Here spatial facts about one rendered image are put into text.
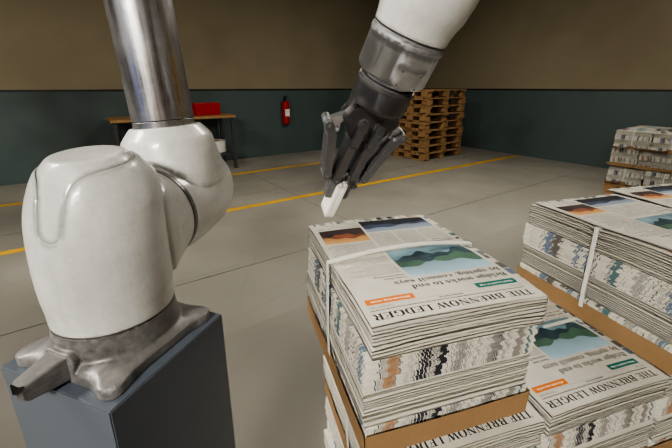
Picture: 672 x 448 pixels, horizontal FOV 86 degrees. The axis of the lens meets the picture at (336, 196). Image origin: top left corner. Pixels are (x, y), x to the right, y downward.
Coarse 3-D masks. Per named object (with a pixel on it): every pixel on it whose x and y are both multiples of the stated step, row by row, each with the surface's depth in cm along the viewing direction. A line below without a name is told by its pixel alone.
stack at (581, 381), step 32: (544, 320) 85; (576, 320) 85; (544, 352) 75; (576, 352) 74; (608, 352) 74; (544, 384) 67; (576, 384) 66; (608, 384) 66; (640, 384) 66; (512, 416) 60; (544, 416) 62; (576, 416) 63; (608, 416) 68; (640, 416) 71
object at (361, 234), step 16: (320, 224) 80; (336, 224) 79; (352, 224) 79; (368, 224) 79; (384, 224) 80; (400, 224) 80; (416, 224) 80; (432, 224) 80; (320, 240) 71; (336, 240) 72; (352, 240) 72; (368, 240) 72; (384, 240) 72; (400, 240) 72; (416, 240) 72; (320, 256) 72; (320, 272) 71; (320, 288) 73; (320, 304) 72; (320, 320) 73
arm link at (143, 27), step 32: (128, 0) 54; (160, 0) 56; (128, 32) 55; (160, 32) 57; (128, 64) 56; (160, 64) 57; (128, 96) 59; (160, 96) 58; (160, 128) 59; (192, 128) 61; (160, 160) 58; (192, 160) 60; (192, 192) 58; (224, 192) 68
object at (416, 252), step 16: (432, 240) 72; (448, 240) 72; (336, 256) 65; (368, 256) 66; (384, 256) 66; (400, 256) 66; (416, 256) 65; (432, 256) 65; (336, 272) 61; (336, 288) 62
